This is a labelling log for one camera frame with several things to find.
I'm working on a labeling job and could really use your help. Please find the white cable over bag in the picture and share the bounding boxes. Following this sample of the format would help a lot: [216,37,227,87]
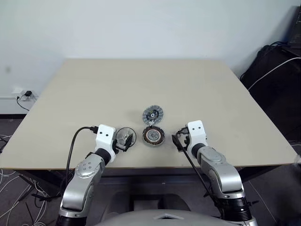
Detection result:
[247,56,301,91]

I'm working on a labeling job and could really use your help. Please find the black cable loop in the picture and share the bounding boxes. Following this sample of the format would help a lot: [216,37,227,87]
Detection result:
[269,40,290,49]

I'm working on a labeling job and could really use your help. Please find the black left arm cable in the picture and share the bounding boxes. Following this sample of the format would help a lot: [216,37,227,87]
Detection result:
[60,126,99,201]

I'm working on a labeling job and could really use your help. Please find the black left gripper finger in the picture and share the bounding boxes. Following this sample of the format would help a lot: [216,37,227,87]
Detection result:
[124,134,134,152]

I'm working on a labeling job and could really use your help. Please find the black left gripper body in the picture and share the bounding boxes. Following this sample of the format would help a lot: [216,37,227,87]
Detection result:
[113,138,128,153]

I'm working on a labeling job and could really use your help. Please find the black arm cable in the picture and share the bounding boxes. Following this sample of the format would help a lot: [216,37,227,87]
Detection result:
[176,126,226,214]
[60,126,99,201]

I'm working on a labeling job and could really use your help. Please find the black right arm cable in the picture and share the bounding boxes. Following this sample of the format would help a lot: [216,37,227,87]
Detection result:
[176,126,226,214]

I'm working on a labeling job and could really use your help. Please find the white floor cables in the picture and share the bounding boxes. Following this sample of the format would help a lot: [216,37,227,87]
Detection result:
[0,134,63,226]

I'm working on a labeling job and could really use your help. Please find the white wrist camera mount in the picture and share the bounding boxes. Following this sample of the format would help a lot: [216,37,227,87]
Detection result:
[95,124,118,163]
[186,120,209,151]

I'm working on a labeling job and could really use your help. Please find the grey robot torso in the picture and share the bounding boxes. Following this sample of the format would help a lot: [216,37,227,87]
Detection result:
[93,206,228,226]

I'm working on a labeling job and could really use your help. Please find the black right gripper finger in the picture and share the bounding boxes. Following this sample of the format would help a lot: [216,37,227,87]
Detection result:
[171,134,186,153]

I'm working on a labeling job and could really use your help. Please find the copper wound motor stator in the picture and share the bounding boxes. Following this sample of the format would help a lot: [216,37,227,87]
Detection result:
[142,126,167,148]

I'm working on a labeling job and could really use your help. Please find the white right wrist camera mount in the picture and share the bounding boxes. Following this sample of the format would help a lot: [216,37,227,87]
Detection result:
[186,120,209,151]

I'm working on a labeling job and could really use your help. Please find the black power cord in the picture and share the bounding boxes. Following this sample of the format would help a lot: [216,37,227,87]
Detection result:
[16,94,31,112]

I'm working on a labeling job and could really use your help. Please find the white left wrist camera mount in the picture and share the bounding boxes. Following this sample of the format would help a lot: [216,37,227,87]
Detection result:
[95,124,118,163]

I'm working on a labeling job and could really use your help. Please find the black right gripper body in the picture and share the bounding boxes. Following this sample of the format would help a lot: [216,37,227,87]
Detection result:
[181,133,191,149]

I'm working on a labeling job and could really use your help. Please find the black table frame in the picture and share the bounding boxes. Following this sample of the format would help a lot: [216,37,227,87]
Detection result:
[14,164,297,198]

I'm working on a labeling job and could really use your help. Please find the black bag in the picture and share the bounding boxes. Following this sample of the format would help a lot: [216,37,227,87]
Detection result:
[239,44,301,142]

